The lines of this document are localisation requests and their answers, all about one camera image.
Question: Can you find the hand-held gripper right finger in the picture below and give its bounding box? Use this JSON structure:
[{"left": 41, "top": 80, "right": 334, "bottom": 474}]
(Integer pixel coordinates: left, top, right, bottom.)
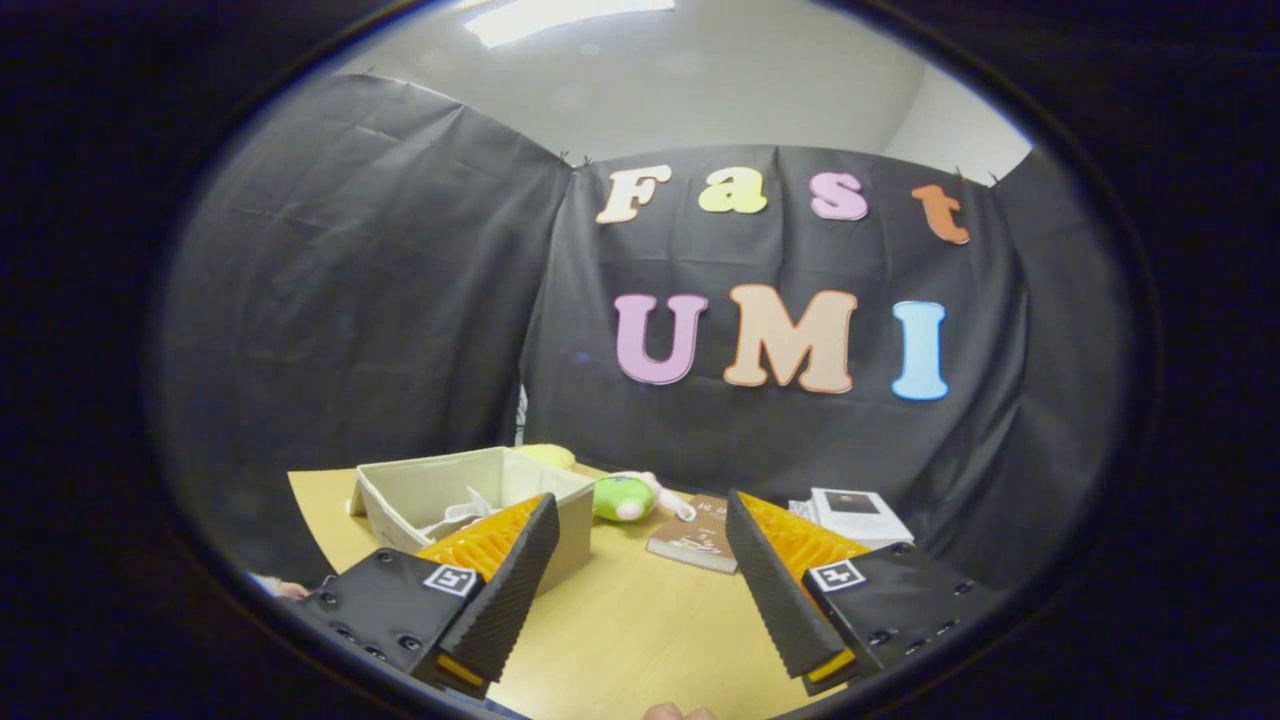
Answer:
[{"left": 724, "top": 487, "right": 1002, "bottom": 699}]

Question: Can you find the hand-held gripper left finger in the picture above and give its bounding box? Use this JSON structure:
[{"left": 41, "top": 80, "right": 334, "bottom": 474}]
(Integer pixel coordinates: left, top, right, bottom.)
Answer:
[{"left": 300, "top": 491, "right": 562, "bottom": 701}]

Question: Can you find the white canvas shoe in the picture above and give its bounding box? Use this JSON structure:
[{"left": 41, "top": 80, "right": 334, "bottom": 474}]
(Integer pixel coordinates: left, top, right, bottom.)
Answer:
[{"left": 420, "top": 486, "right": 506, "bottom": 541}]

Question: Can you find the beige storage box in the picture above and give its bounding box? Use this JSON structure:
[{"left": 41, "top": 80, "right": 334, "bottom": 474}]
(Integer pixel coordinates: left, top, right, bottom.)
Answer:
[{"left": 346, "top": 446, "right": 599, "bottom": 597}]

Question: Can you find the brown cover book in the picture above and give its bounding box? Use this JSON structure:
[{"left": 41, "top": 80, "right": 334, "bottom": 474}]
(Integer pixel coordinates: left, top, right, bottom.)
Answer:
[{"left": 646, "top": 494, "right": 742, "bottom": 575}]

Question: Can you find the white book with dark picture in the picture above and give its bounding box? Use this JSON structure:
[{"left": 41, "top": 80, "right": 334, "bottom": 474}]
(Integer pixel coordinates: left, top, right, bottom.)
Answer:
[{"left": 808, "top": 487, "right": 915, "bottom": 550}]

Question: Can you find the yellow round object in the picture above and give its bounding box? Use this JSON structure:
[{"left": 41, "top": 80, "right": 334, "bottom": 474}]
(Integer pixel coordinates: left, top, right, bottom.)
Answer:
[{"left": 514, "top": 443, "right": 579, "bottom": 472}]

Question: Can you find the green and pink plush toy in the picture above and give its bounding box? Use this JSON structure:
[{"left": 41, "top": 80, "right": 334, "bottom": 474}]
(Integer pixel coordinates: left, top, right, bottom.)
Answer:
[{"left": 591, "top": 471, "right": 697, "bottom": 525}]

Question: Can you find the black backdrop cloth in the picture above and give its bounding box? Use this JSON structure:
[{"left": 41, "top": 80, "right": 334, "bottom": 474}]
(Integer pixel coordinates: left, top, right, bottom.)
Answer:
[{"left": 153, "top": 71, "right": 1133, "bottom": 593}]

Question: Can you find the ceiling light panel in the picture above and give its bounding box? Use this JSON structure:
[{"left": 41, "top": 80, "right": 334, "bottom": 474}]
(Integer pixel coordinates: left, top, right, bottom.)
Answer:
[{"left": 463, "top": 0, "right": 678, "bottom": 48}]

